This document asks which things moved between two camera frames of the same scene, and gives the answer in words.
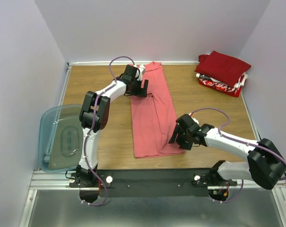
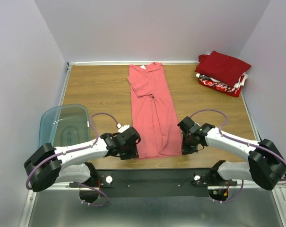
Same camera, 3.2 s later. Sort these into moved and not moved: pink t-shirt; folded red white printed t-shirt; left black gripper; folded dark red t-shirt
Moved: left black gripper
Not moved: folded dark red t-shirt; folded red white printed t-shirt; pink t-shirt
